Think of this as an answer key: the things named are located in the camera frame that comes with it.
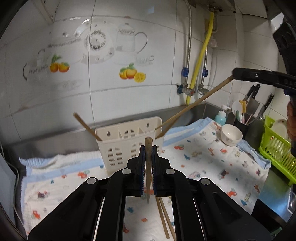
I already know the wooden chopstick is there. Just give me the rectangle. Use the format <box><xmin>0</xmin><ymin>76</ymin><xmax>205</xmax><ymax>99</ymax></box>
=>
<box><xmin>73</xmin><ymin>113</ymin><xmax>101</xmax><ymax>141</ymax></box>
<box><xmin>159</xmin><ymin>197</ymin><xmax>176</xmax><ymax>241</ymax></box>
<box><xmin>155</xmin><ymin>75</ymin><xmax>234</xmax><ymax>130</ymax></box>
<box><xmin>156</xmin><ymin>117</ymin><xmax>180</xmax><ymax>140</ymax></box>
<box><xmin>155</xmin><ymin>197</ymin><xmax>170</xmax><ymax>239</ymax></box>
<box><xmin>145</xmin><ymin>137</ymin><xmax>153</xmax><ymax>203</ymax></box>

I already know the person right hand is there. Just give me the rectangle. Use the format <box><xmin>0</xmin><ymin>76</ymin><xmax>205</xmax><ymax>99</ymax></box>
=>
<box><xmin>287</xmin><ymin>102</ymin><xmax>296</xmax><ymax>142</ymax></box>

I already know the white plate in rack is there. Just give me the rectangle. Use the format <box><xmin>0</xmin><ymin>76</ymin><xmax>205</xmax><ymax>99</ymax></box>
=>
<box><xmin>271</xmin><ymin>119</ymin><xmax>289</xmax><ymax>141</ymax></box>

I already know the black utensil caddy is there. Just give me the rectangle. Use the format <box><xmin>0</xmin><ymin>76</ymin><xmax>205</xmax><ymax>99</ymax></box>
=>
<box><xmin>226</xmin><ymin>113</ymin><xmax>264</xmax><ymax>150</ymax></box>

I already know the printed white cloth mat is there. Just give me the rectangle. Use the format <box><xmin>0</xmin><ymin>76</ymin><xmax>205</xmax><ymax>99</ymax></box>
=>
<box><xmin>18</xmin><ymin>116</ymin><xmax>272</xmax><ymax>241</ymax></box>

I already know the teal soap bottle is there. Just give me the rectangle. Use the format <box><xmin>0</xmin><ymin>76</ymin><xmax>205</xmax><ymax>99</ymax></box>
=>
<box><xmin>214</xmin><ymin>105</ymin><xmax>229</xmax><ymax>126</ymax></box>

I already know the white ceramic bowl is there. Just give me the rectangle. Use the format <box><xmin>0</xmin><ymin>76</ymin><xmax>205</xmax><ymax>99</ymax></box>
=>
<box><xmin>220</xmin><ymin>124</ymin><xmax>243</xmax><ymax>146</ymax></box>

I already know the cream plastic utensil holder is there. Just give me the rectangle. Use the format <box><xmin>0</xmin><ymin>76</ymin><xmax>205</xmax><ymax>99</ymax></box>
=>
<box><xmin>95</xmin><ymin>116</ymin><xmax>164</xmax><ymax>174</ymax></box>

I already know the green dish rack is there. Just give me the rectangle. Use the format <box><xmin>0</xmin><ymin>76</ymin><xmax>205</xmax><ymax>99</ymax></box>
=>
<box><xmin>259</xmin><ymin>116</ymin><xmax>295</xmax><ymax>185</ymax></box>

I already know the white microwave oven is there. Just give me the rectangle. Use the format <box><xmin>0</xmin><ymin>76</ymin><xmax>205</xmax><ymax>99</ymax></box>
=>
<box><xmin>0</xmin><ymin>155</ymin><xmax>16</xmax><ymax>224</ymax></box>

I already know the black handled cleaver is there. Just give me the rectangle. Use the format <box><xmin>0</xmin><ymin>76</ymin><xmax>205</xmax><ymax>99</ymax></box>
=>
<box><xmin>243</xmin><ymin>84</ymin><xmax>261</xmax><ymax>115</ymax></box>

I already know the black handled knife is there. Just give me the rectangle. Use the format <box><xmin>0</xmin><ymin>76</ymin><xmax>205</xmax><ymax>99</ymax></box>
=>
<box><xmin>257</xmin><ymin>93</ymin><xmax>274</xmax><ymax>121</ymax></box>

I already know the braided steel hose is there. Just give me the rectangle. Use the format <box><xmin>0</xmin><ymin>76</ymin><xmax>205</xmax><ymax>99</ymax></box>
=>
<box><xmin>196</xmin><ymin>46</ymin><xmax>210</xmax><ymax>95</ymax></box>
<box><xmin>176</xmin><ymin>0</ymin><xmax>195</xmax><ymax>96</ymax></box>

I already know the yellow gas hose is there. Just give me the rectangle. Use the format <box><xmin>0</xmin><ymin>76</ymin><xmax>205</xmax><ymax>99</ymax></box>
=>
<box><xmin>186</xmin><ymin>11</ymin><xmax>215</xmax><ymax>105</ymax></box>

